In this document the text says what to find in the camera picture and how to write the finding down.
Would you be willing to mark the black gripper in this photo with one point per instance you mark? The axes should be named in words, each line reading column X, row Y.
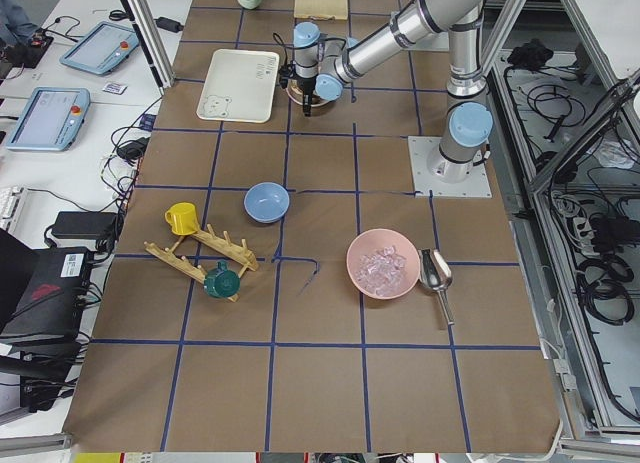
column 306, row 86

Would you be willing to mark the cream round plate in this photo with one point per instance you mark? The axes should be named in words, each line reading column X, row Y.
column 295, row 93

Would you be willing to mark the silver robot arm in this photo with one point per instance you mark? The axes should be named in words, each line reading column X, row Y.
column 319, row 66

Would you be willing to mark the cream bear tray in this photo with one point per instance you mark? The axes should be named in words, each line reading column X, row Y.
column 239, row 86

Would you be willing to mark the wooden cutting board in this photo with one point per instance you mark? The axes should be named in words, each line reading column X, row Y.
column 321, row 9

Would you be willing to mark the blue bowl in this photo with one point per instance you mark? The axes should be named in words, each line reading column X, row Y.
column 266, row 202

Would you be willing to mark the small black adapter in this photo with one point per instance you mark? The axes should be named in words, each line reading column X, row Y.
column 168, row 24

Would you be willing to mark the yellow mug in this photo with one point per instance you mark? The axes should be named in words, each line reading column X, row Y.
column 182, row 218

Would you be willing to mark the pink bowl with ice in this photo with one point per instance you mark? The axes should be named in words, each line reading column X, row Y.
column 383, row 263

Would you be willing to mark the dark green mug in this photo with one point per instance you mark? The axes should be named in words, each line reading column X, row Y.
column 221, row 282

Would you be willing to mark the far teach pendant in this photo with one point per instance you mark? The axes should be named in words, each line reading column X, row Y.
column 102, row 49

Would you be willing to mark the teach pendant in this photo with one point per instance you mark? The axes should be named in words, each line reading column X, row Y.
column 102, row 49
column 51, row 120

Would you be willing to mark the metal scoop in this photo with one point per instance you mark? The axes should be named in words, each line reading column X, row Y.
column 436, row 276

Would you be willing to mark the black power adapter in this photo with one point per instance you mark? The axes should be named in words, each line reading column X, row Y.
column 83, row 225

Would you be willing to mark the near teach pendant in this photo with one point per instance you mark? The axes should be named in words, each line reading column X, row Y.
column 51, row 120

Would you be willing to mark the black computer box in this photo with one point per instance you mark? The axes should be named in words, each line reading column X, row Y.
column 41, row 290

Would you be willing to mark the aluminium frame post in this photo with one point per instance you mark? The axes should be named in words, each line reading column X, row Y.
column 144, row 25

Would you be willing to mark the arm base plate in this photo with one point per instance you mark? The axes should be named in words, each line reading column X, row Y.
column 434, row 175

